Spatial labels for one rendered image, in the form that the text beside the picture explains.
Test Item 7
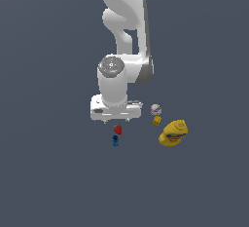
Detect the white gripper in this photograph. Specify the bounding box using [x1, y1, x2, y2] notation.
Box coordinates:
[89, 94, 144, 125]

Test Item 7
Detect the red strawberry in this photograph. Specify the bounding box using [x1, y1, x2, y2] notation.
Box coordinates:
[113, 124, 124, 135]

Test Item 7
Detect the small blue cylinder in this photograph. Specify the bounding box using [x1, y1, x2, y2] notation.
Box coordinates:
[112, 134, 121, 147]

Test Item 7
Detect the small yellow block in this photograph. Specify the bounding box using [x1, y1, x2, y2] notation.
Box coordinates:
[152, 115, 162, 127]

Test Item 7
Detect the white purple-striped ball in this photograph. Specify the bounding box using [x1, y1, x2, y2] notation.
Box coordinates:
[150, 103, 162, 116]

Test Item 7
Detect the yellow mustard bottle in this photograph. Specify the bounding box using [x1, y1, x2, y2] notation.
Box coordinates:
[158, 119, 189, 147]

